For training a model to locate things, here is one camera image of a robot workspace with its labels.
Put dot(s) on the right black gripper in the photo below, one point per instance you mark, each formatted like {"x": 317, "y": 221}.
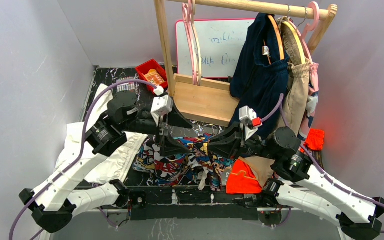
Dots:
{"x": 232, "y": 145}

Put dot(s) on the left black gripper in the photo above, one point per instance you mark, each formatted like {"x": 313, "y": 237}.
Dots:
{"x": 169, "y": 146}

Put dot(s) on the comic print shorts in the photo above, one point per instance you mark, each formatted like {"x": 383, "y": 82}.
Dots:
{"x": 169, "y": 171}

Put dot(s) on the orange wooden hanger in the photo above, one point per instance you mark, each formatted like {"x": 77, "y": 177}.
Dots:
{"x": 219, "y": 171}

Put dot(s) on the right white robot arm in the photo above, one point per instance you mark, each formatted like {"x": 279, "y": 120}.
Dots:
{"x": 301, "y": 185}

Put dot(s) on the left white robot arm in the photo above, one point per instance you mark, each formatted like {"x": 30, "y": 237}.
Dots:
{"x": 56, "y": 202}

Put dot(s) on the orange shorts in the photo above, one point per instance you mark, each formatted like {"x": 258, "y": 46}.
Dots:
{"x": 242, "y": 180}

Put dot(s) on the navy blue shorts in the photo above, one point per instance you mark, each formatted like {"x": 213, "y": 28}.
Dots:
{"x": 260, "y": 76}

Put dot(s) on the beige shorts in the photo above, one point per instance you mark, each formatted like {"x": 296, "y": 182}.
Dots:
{"x": 264, "y": 82}

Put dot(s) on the yellow hanger with beige shorts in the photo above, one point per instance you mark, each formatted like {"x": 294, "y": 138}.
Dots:
{"x": 291, "y": 42}

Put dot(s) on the orange hanger with navy shorts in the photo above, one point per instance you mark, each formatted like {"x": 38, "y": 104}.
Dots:
{"x": 278, "y": 38}

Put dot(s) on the pink plastic hanger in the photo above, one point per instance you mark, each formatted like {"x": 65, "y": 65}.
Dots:
{"x": 186, "y": 17}

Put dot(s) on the beige plastic hanger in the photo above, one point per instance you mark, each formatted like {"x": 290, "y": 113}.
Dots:
{"x": 197, "y": 43}

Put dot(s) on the pink hanger far right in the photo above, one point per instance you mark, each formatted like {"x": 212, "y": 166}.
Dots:
{"x": 300, "y": 38}

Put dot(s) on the wooden clothes rack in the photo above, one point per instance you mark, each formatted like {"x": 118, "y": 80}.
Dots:
{"x": 211, "y": 102}

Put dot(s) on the white cloth garment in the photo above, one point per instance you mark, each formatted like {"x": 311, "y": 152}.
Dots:
{"x": 114, "y": 167}

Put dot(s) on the marker pen pack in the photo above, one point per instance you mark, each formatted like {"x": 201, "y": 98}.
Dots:
{"x": 128, "y": 87}

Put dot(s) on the orange card box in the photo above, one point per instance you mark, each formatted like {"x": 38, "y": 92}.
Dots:
{"x": 154, "y": 77}

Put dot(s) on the red plastic bin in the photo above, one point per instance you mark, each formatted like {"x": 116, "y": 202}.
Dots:
{"x": 152, "y": 64}

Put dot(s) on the small red cloth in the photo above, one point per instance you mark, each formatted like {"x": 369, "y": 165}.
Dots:
{"x": 315, "y": 140}

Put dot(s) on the pink framed whiteboard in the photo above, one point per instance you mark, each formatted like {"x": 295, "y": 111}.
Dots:
{"x": 221, "y": 42}

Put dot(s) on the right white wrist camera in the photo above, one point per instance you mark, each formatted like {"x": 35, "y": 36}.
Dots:
{"x": 249, "y": 122}

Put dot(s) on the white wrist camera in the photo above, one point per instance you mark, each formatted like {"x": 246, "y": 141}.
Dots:
{"x": 249, "y": 122}
{"x": 162, "y": 104}

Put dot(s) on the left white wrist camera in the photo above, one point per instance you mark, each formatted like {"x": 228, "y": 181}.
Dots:
{"x": 162, "y": 104}

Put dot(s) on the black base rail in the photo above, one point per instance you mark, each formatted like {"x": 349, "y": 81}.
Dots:
{"x": 187, "y": 202}

